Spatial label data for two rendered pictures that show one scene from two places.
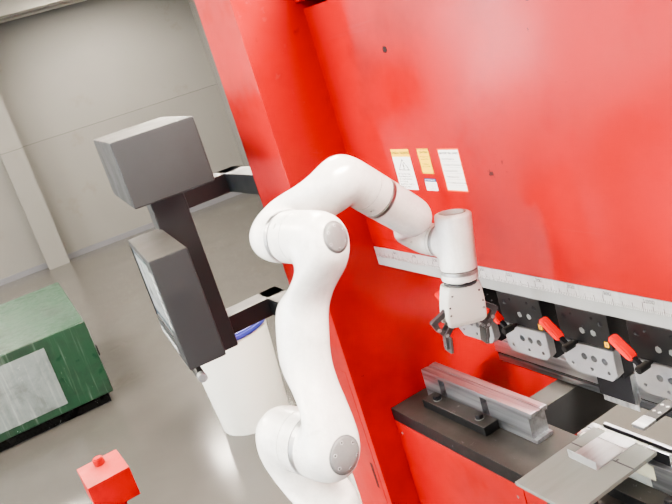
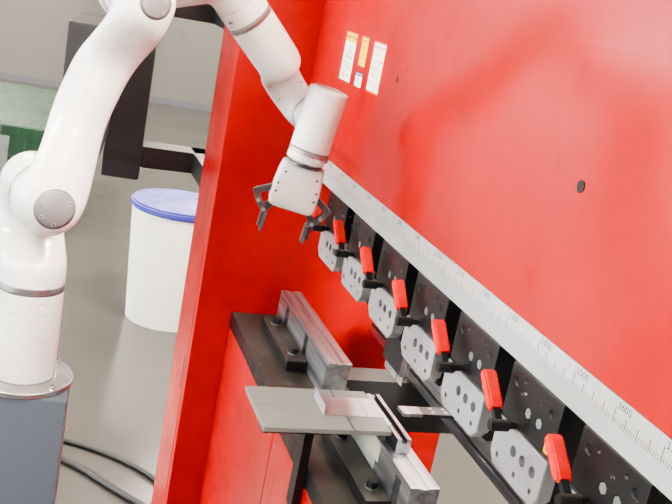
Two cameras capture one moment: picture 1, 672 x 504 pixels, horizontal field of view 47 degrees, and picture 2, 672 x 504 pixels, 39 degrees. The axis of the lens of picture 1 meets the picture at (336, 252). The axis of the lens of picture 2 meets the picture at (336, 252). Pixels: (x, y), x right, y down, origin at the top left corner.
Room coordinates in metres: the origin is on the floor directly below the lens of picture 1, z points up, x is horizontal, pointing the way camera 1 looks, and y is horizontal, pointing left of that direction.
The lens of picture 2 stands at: (-0.28, -0.56, 1.82)
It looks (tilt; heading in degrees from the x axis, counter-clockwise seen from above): 15 degrees down; 6
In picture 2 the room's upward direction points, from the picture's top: 11 degrees clockwise
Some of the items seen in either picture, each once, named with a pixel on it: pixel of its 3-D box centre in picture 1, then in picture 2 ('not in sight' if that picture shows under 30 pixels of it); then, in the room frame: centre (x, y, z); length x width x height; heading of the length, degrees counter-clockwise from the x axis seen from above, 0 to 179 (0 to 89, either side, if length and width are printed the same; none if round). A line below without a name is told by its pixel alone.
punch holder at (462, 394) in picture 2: not in sight; (489, 375); (1.21, -0.69, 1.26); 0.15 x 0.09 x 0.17; 26
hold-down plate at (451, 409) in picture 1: (459, 412); (282, 343); (2.06, -0.21, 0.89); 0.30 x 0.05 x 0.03; 26
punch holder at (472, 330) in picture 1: (482, 305); (347, 233); (1.93, -0.34, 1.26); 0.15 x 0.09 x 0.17; 26
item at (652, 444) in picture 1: (636, 443); (386, 422); (1.53, -0.53, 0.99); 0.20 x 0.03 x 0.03; 26
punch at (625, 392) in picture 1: (618, 387); (397, 354); (1.54, -0.52, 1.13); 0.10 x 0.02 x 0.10; 26
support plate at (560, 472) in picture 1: (585, 468); (316, 410); (1.48, -0.39, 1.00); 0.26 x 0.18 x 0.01; 116
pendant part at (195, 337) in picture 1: (174, 294); (90, 80); (2.38, 0.54, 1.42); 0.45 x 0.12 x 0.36; 19
